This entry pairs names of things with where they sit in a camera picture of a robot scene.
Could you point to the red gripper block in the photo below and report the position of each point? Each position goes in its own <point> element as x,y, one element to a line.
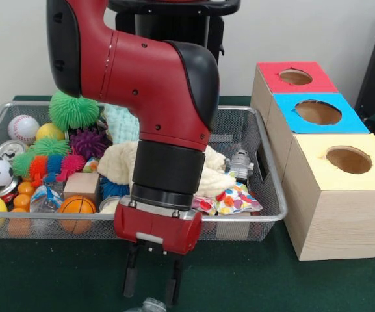
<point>154,227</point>

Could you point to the clear packet with blue print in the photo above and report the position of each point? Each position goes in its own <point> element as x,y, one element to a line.
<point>151,306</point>

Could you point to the white cloth with colourful dots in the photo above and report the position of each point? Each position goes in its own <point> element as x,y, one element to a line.
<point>236,198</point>

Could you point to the cream waffle cloth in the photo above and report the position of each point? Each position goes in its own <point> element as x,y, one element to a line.
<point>115,162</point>

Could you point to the green spiky rubber ball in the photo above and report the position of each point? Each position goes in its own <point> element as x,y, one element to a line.
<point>70,113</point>

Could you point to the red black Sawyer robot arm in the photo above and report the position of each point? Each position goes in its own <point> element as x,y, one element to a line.
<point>148,81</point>

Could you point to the wooden box with three holes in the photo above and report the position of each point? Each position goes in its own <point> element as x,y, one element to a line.
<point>336,221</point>

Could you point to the orange toy basketball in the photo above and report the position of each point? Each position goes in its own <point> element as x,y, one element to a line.
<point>76,206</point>

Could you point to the light wooden cube block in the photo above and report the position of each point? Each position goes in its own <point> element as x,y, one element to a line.
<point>81,187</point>

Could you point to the purple spiky rubber ball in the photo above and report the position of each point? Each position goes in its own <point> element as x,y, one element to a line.
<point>89,143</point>

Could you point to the rainbow spiky caterpillar toy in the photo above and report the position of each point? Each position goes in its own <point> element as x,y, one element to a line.
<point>49,156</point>

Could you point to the white baseball with red stitches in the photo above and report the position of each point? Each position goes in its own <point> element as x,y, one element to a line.
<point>23,128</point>

